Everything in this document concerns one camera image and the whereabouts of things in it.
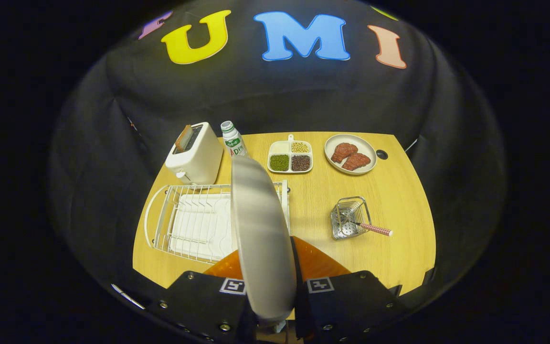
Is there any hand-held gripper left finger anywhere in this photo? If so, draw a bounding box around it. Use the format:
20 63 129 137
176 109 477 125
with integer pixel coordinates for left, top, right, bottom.
147 248 259 344

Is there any white wire dish rack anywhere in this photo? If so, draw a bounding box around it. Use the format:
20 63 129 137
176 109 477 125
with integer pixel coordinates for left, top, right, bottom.
144 179 291 265

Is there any metal wire basket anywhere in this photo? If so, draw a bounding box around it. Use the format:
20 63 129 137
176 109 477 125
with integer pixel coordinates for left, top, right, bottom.
330 196 372 240

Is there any black backdrop cloth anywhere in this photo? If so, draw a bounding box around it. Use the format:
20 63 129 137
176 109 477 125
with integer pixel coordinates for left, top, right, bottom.
48 0 507 311

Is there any white green label bottle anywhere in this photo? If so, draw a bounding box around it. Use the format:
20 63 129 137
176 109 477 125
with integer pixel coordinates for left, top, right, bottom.
221 120 249 158

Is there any bread slice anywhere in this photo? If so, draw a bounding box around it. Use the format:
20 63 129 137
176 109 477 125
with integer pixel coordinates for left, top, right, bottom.
175 125 193 152

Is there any brown meat slice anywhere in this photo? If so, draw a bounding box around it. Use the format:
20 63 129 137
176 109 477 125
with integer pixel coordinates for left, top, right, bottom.
341 153 371 172
331 142 359 164

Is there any pink handled spoon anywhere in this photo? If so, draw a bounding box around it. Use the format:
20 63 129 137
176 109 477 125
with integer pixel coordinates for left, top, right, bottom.
344 217 393 237

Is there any white toaster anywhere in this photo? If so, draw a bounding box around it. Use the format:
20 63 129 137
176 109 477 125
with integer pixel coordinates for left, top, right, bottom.
165 122 224 185

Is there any beige round plate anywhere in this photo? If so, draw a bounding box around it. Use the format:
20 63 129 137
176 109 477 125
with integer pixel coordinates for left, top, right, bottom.
231 155 298 322

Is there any beige plate with meat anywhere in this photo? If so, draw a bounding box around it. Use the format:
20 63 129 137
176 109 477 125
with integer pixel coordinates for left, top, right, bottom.
324 134 377 175

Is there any white drip tray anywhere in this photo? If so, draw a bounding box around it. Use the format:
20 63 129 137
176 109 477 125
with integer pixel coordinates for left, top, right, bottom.
169 193 237 261

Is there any white divided bean tray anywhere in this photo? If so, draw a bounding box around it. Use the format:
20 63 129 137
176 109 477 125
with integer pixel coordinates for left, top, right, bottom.
267 134 313 174

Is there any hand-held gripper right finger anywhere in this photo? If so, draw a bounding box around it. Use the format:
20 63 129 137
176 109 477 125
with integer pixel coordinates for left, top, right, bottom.
289 236 412 344

